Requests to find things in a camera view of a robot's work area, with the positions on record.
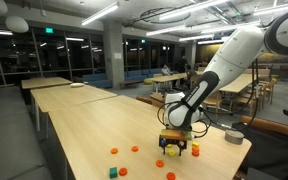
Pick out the yellow square block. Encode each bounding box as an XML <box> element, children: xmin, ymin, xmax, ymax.
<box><xmin>192</xmin><ymin>142</ymin><xmax>199</xmax><ymax>147</ymax></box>

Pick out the red-orange disc far edge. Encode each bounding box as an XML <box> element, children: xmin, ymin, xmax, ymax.
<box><xmin>167</xmin><ymin>172</ymin><xmax>176</xmax><ymax>180</ymax></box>

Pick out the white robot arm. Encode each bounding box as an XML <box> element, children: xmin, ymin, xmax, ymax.
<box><xmin>159</xmin><ymin>12</ymin><xmax>288</xmax><ymax>150</ymax></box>

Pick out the white plate far table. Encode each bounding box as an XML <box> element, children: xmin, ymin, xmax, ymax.
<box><xmin>70</xmin><ymin>83</ymin><xmax>84</xmax><ymax>88</ymax></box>

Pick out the grey bench sofa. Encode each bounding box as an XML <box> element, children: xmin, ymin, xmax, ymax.
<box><xmin>0</xmin><ymin>86</ymin><xmax>52</xmax><ymax>180</ymax></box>

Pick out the large red-orange disc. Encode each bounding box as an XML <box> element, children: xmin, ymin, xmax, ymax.
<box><xmin>155</xmin><ymin>160</ymin><xmax>164</xmax><ymax>167</ymax></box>

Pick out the orange disc mid table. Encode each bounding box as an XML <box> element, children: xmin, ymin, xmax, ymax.
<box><xmin>131</xmin><ymin>146</ymin><xmax>139</xmax><ymax>152</ymax></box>

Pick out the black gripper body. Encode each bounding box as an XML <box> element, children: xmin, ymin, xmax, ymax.
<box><xmin>159</xmin><ymin>136</ymin><xmax>187</xmax><ymax>150</ymax></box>

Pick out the green square block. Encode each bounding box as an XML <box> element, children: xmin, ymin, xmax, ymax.
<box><xmin>109</xmin><ymin>167</ymin><xmax>118</xmax><ymax>178</ymax></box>

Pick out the red-orange disc beside block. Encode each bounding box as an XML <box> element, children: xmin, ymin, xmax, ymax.
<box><xmin>192</xmin><ymin>151</ymin><xmax>199</xmax><ymax>157</ymax></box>

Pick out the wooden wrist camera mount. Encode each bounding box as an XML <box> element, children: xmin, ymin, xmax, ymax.
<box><xmin>161</xmin><ymin>129</ymin><xmax>192</xmax><ymax>141</ymax></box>

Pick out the yellow disc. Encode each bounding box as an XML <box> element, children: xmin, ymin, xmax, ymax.
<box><xmin>168</xmin><ymin>150</ymin><xmax>176</xmax><ymax>157</ymax></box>

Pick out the grey duct tape roll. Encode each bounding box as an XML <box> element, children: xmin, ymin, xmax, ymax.
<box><xmin>225</xmin><ymin>130</ymin><xmax>244</xmax><ymax>145</ymax></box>

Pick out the orange disc near gripper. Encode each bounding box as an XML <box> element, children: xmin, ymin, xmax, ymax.
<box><xmin>111</xmin><ymin>148</ymin><xmax>118</xmax><ymax>154</ymax></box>

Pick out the orange disc beside green block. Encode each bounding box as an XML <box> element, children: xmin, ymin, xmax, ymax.
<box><xmin>119</xmin><ymin>168</ymin><xmax>128</xmax><ymax>176</ymax></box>

